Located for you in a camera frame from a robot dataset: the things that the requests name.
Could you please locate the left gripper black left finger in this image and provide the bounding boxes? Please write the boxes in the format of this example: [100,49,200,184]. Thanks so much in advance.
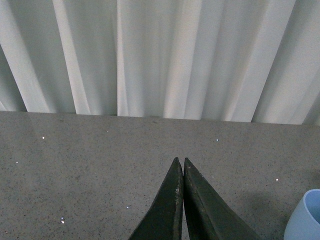
[129,157,184,240]

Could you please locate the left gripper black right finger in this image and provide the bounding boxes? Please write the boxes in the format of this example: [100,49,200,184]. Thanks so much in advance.
[183,157,263,240]

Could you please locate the light blue cup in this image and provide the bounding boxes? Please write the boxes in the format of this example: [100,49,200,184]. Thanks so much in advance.
[283,189,320,240]

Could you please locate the white curtain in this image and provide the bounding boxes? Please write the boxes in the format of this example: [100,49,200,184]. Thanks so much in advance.
[0,0,320,125]

